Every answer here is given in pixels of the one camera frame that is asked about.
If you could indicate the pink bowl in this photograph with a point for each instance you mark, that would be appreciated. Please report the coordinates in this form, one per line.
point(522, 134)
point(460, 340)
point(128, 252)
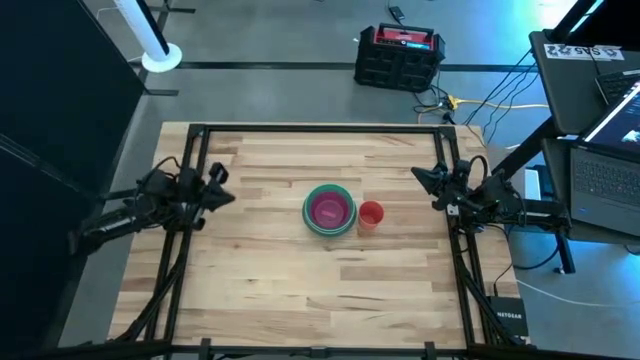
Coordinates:
point(330, 210)

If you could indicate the black keyboard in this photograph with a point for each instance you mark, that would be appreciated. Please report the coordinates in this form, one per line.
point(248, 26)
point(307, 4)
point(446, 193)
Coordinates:
point(617, 85)

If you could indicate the open laptop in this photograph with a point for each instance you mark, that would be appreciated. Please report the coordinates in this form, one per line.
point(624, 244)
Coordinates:
point(607, 175)

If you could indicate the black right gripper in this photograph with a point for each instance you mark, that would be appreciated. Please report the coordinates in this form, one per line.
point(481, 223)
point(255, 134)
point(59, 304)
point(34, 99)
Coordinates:
point(460, 185)

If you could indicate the black partition panel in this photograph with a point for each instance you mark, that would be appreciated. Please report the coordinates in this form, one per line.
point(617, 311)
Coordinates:
point(50, 125)

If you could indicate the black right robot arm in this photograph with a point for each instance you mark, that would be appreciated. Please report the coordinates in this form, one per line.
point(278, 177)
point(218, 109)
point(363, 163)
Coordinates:
point(505, 200)

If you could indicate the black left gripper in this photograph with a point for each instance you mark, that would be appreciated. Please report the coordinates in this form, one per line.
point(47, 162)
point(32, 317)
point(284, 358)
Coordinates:
point(197, 192)

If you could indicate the black Netgear router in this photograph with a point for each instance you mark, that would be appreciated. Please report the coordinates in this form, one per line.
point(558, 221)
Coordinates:
point(509, 316)

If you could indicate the black desk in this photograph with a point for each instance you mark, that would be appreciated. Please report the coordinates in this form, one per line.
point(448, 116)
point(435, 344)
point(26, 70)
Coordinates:
point(565, 100)

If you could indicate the green bowl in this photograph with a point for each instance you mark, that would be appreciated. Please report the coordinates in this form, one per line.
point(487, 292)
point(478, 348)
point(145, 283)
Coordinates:
point(320, 188)

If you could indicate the red and black power station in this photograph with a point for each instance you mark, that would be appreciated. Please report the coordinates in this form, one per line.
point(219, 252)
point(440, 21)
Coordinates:
point(397, 60)

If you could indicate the orange plastic cup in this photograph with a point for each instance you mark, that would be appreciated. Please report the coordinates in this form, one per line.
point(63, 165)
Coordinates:
point(370, 215)

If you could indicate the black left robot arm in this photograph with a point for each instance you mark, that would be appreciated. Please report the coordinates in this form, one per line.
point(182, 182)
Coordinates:
point(125, 217)

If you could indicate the blue bowl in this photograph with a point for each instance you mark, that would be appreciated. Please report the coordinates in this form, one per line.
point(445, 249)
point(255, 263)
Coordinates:
point(330, 233)

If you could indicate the white box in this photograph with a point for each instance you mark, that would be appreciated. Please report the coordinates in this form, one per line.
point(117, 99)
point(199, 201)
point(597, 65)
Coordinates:
point(533, 184)

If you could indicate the black monitor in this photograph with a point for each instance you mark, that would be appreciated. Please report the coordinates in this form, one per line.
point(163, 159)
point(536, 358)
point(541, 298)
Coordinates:
point(600, 20)

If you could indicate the black power adapter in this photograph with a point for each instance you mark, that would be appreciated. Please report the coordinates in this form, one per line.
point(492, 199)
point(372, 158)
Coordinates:
point(397, 12)

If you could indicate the black aluminium table frame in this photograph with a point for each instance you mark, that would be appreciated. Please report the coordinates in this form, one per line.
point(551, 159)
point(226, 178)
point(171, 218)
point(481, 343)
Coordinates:
point(320, 129)

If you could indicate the white printed label sheet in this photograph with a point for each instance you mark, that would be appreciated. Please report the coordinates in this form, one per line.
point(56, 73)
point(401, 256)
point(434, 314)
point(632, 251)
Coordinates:
point(582, 52)

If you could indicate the white pole with round base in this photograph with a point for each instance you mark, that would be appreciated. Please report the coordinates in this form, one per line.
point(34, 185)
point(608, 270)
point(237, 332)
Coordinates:
point(155, 47)

